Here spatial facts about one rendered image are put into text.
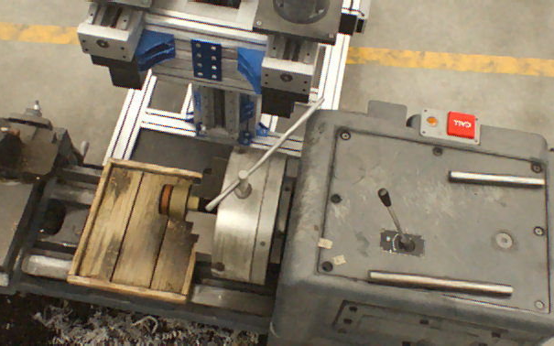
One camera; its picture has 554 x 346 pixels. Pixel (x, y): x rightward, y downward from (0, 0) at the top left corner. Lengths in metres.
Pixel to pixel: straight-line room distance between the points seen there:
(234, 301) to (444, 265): 0.58
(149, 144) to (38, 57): 0.84
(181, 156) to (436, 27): 1.47
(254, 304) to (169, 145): 1.13
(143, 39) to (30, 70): 1.39
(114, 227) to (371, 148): 0.72
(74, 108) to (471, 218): 2.06
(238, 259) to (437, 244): 0.42
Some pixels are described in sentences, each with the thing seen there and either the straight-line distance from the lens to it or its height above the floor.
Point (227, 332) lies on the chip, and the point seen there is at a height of 0.54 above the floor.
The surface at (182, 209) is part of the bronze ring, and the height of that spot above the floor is 1.11.
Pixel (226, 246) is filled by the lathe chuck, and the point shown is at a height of 1.17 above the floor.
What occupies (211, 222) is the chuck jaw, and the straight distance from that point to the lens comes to 1.58.
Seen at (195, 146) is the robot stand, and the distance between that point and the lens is 2.73.
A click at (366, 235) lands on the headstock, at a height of 1.25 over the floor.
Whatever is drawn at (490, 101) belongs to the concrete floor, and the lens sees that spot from 3.32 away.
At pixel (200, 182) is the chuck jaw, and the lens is 1.60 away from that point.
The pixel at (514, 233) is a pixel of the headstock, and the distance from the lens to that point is 1.52.
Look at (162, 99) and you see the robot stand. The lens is 2.86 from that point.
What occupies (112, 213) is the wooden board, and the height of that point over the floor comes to 0.88.
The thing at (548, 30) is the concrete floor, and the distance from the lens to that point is 3.70.
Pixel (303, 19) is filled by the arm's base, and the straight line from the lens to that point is 1.83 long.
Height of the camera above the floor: 2.54
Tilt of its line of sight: 61 degrees down
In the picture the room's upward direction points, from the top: 7 degrees clockwise
